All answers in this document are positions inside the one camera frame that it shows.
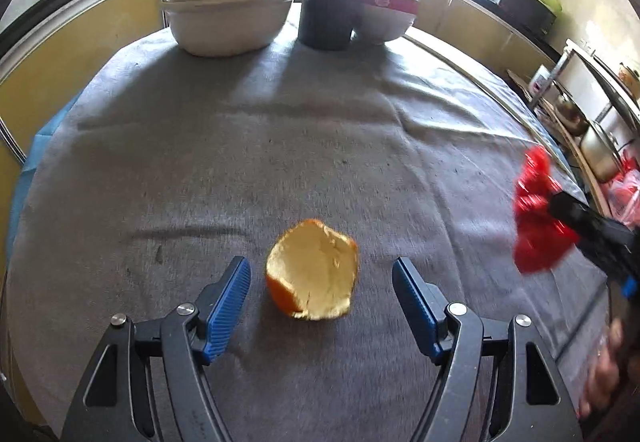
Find black cup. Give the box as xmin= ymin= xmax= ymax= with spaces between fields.
xmin=297 ymin=0 xmax=366 ymax=50

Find black microwave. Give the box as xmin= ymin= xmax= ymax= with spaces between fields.
xmin=500 ymin=0 xmax=563 ymax=36

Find blue under cloth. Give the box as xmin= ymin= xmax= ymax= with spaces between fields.
xmin=7 ymin=102 xmax=67 ymax=253

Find person's right hand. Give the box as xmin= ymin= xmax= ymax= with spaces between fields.
xmin=577 ymin=319 xmax=626 ymax=420

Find small metal pot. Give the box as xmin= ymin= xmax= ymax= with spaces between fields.
xmin=555 ymin=95 xmax=592 ymax=136

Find pink plastic bag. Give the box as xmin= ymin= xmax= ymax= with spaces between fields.
xmin=602 ymin=147 xmax=640 ymax=224

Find orange peel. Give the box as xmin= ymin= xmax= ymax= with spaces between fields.
xmin=265 ymin=218 xmax=361 ymax=321

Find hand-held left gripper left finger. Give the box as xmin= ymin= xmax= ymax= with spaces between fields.
xmin=60 ymin=256 xmax=252 ymax=442

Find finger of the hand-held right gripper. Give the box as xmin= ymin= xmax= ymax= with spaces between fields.
xmin=546 ymin=191 xmax=613 ymax=248

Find grey tablecloth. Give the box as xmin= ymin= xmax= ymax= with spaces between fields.
xmin=7 ymin=2 xmax=608 ymax=442

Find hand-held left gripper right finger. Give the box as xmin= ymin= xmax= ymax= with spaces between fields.
xmin=391 ymin=257 xmax=586 ymax=442

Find white bowls with red band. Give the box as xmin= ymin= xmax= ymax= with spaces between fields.
xmin=347 ymin=0 xmax=422 ymax=46

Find metal rack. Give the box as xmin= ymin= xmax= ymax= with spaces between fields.
xmin=507 ymin=40 xmax=640 ymax=183

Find metal pot with lid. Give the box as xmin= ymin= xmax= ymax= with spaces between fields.
xmin=580 ymin=119 xmax=627 ymax=183

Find yellow cabinet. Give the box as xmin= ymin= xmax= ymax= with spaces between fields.
xmin=0 ymin=0 xmax=167 ymax=158

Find red plastic bag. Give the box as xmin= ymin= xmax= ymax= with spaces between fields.
xmin=514 ymin=145 xmax=580 ymax=275

